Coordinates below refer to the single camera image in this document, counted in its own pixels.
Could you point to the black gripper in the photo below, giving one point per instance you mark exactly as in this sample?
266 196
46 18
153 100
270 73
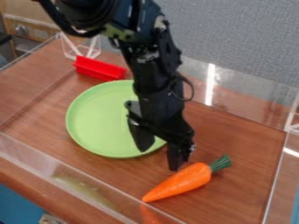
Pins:
155 116

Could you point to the orange toy carrot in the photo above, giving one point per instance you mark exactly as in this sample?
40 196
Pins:
189 179

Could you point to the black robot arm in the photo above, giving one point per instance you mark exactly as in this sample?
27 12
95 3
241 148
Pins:
138 30

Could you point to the green round plate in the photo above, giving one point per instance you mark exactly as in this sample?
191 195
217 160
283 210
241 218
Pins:
97 121

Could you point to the clear acrylic tray walls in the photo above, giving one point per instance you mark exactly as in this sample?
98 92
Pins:
245 118

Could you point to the red plastic block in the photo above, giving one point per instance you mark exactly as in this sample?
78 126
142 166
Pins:
98 69

